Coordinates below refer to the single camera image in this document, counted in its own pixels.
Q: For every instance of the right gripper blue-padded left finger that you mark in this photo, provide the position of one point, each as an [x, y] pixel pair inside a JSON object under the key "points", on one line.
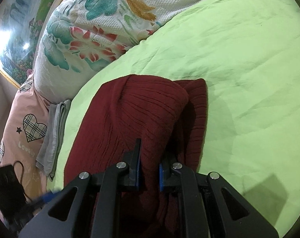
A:
{"points": [[132, 159]]}

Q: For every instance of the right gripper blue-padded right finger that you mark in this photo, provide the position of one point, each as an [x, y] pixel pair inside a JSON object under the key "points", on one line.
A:
{"points": [[166, 177]]}

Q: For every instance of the light green bed sheet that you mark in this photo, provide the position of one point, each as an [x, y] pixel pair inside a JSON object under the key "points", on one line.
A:
{"points": [[248, 53]]}

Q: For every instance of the dark red knit sweater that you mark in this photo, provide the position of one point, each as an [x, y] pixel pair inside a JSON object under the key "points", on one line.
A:
{"points": [[169, 117]]}

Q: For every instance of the white floral quilt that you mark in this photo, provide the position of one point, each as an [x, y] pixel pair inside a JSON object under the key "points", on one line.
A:
{"points": [[82, 37]]}

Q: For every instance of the pink heart-print pillow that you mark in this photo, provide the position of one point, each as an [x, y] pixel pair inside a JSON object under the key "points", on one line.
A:
{"points": [[23, 136]]}

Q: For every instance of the grey folded garment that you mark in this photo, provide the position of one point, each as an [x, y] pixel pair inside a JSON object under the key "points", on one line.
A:
{"points": [[47, 157]]}

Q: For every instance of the gold-framed landscape painting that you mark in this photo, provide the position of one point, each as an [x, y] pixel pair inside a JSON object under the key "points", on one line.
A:
{"points": [[21, 26]]}

